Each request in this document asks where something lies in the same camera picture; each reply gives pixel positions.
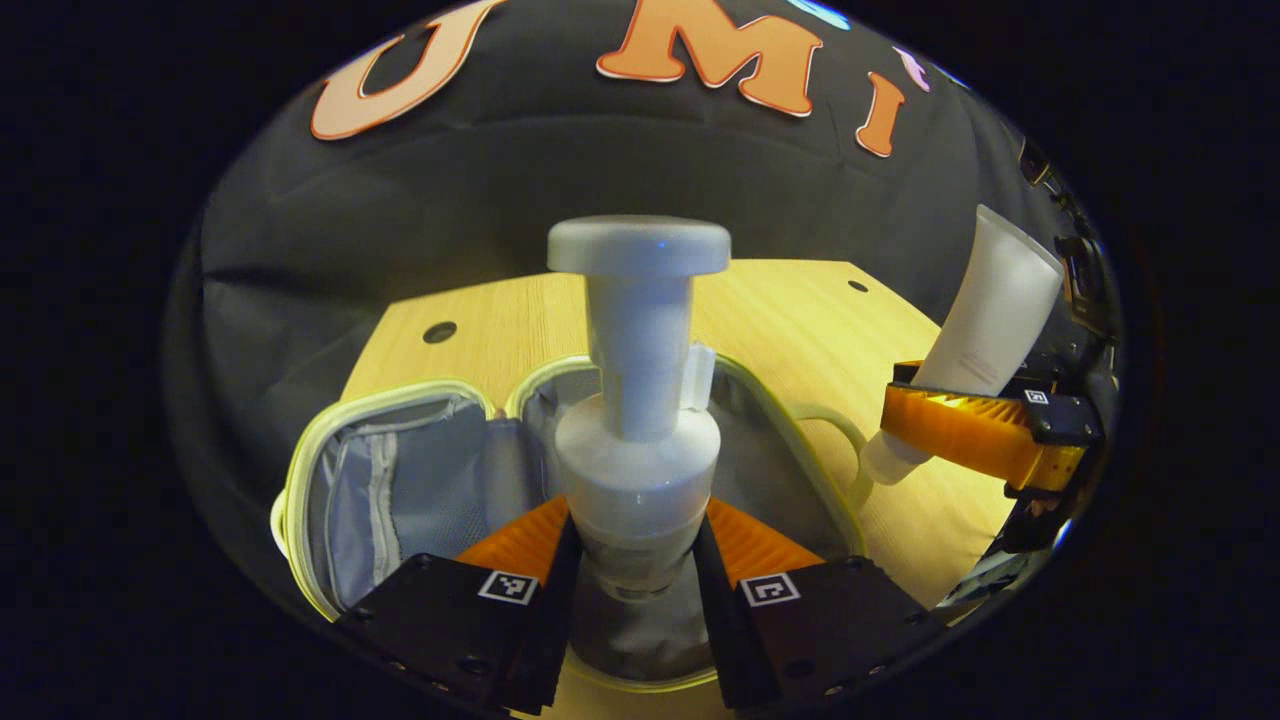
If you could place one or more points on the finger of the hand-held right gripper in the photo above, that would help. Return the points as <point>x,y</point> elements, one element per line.
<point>905,373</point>
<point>1060,420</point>

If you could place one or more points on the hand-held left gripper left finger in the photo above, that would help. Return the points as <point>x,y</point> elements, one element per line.
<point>555,620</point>

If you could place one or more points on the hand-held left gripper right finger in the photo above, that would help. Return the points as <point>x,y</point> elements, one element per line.
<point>725,630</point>

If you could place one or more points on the white squeeze tube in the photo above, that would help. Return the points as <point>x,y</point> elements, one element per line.
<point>990,310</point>

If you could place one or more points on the pale yellow suitcase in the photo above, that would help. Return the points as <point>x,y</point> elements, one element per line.
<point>420,490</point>

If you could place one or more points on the white pump bottle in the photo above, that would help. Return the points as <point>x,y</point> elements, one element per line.
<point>640,450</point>

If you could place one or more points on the black backdrop cloth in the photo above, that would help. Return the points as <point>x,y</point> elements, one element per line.
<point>500,200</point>

